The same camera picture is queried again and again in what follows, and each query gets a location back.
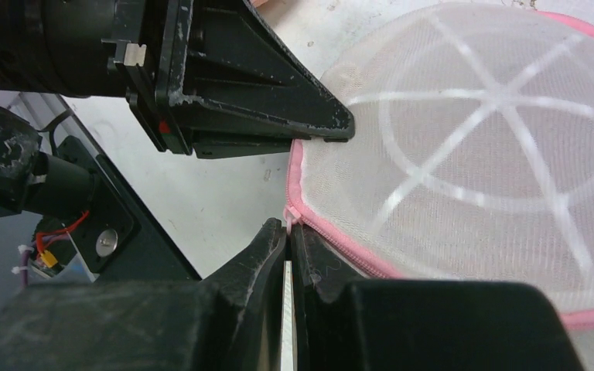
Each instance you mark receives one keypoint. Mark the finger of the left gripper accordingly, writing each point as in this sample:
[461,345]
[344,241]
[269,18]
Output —
[228,87]

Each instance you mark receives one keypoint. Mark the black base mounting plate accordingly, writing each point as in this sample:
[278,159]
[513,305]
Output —
[89,211]

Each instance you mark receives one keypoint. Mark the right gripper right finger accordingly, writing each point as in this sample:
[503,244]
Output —
[345,321]

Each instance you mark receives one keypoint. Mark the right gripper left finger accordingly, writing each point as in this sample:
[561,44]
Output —
[230,320]

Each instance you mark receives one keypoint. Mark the white mesh pink-trimmed laundry bag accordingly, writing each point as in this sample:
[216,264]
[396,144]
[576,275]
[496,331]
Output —
[473,153]

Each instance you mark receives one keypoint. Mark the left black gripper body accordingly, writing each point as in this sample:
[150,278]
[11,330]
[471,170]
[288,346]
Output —
[93,49]

